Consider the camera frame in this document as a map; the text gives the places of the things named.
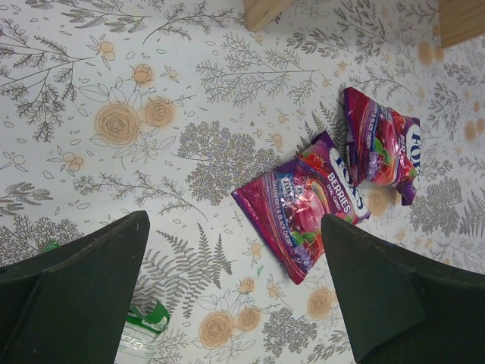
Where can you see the floral table mat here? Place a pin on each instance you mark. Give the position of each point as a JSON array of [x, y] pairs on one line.
[[108, 107]]

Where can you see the wooden two-tier shelf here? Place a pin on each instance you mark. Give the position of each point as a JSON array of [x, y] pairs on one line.
[[460, 20]]

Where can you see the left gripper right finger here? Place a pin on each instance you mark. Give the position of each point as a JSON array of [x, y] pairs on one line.
[[399, 306]]

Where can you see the purple berries candy bag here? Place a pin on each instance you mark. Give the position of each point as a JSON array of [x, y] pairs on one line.
[[383, 146], [286, 204]]

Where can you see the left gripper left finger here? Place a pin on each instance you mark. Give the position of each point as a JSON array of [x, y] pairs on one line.
[[22, 282]]

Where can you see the green snack bag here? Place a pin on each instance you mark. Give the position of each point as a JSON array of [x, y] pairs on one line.
[[144, 333]]

